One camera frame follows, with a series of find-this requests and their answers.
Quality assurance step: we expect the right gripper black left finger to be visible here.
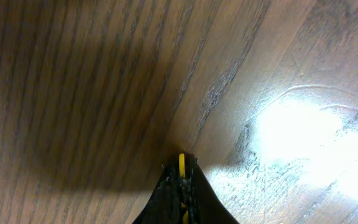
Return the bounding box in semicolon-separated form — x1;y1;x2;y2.
133;163;183;224

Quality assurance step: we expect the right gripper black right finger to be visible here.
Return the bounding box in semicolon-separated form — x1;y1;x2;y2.
185;154;239;224

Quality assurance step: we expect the yellow plastic measuring scoop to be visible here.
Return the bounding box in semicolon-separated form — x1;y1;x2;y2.
178;153;189;224

